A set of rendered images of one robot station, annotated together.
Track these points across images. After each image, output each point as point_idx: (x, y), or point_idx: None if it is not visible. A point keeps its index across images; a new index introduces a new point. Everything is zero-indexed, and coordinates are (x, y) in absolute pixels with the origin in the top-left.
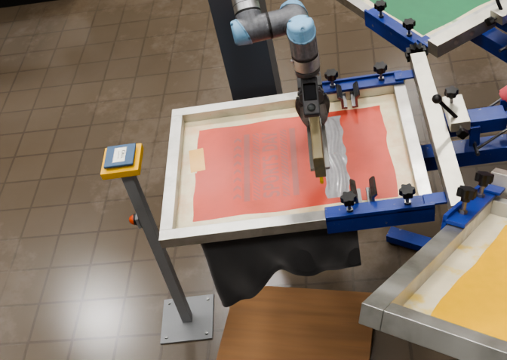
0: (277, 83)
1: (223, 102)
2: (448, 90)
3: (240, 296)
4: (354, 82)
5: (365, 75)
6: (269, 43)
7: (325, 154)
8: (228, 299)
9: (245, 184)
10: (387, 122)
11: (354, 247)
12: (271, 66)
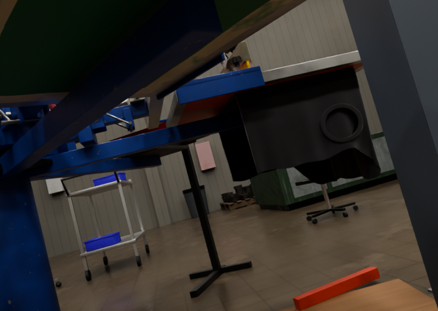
0: (393, 114)
1: (338, 55)
2: None
3: (322, 180)
4: (216, 74)
5: (208, 76)
6: (371, 40)
7: None
8: (326, 174)
9: None
10: None
11: (230, 160)
12: (367, 71)
